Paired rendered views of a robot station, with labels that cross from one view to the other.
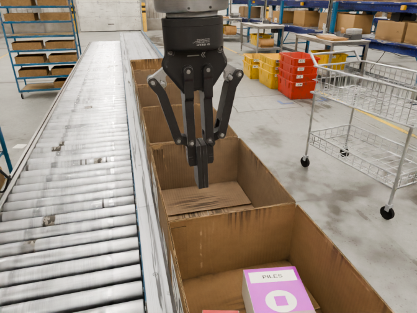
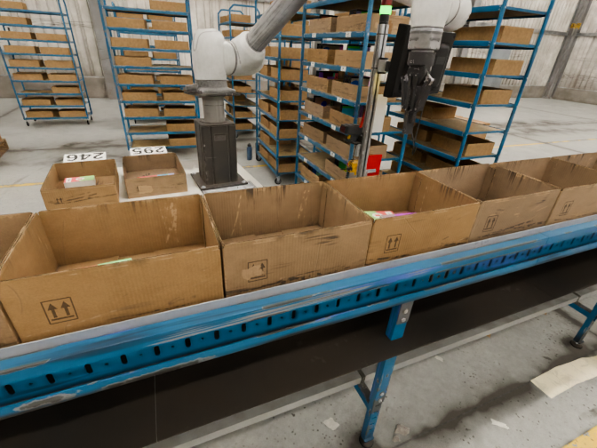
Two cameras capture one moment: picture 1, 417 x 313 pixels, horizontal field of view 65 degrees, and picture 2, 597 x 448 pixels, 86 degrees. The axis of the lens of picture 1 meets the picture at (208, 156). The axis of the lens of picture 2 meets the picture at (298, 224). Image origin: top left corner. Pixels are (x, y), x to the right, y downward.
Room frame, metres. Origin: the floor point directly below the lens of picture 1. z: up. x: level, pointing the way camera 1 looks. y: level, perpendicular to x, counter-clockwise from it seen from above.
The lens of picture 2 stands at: (-0.09, -0.99, 1.43)
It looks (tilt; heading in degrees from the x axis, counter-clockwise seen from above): 29 degrees down; 80
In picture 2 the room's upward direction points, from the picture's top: 3 degrees clockwise
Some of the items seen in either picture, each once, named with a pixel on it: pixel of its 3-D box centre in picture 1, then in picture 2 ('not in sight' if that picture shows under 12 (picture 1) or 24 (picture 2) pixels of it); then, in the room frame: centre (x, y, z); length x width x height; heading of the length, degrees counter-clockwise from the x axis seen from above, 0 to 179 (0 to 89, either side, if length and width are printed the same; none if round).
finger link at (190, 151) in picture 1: (184, 149); not in sight; (0.43, 0.03, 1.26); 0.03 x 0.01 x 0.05; 105
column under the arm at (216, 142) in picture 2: not in sight; (216, 151); (-0.25, 0.79, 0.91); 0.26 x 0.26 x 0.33; 20
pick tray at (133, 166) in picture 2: not in sight; (154, 172); (-0.58, 0.76, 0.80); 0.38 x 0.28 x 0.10; 108
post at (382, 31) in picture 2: not in sight; (368, 122); (0.56, 0.69, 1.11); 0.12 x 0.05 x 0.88; 14
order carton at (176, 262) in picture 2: not in sight; (130, 258); (-0.37, -0.30, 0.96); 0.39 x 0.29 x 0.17; 14
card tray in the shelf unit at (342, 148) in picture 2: not in sight; (354, 145); (0.75, 1.41, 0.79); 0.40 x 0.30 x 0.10; 105
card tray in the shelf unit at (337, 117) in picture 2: not in sight; (358, 119); (0.75, 1.41, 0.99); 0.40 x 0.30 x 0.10; 101
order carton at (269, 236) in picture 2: not in sight; (282, 233); (0.01, -0.20, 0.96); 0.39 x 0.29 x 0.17; 14
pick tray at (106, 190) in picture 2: not in sight; (84, 182); (-0.88, 0.63, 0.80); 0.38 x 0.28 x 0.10; 108
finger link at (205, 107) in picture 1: (206, 104); (417, 93); (0.44, 0.00, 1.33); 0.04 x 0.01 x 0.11; 15
